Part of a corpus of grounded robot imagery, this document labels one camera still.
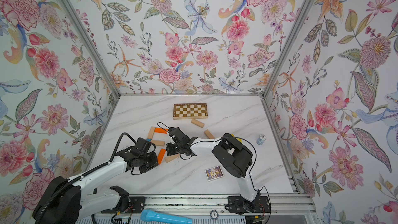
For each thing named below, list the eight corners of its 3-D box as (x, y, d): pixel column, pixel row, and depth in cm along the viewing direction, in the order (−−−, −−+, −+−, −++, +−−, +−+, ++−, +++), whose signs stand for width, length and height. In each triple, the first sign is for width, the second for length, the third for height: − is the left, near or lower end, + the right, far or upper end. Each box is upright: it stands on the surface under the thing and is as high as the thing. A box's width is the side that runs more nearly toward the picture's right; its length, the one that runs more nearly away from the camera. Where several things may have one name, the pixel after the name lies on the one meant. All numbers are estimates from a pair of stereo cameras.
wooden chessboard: (172, 119, 108) (172, 116, 106) (174, 105, 116) (174, 102, 114) (207, 119, 108) (207, 117, 106) (206, 105, 117) (207, 102, 114)
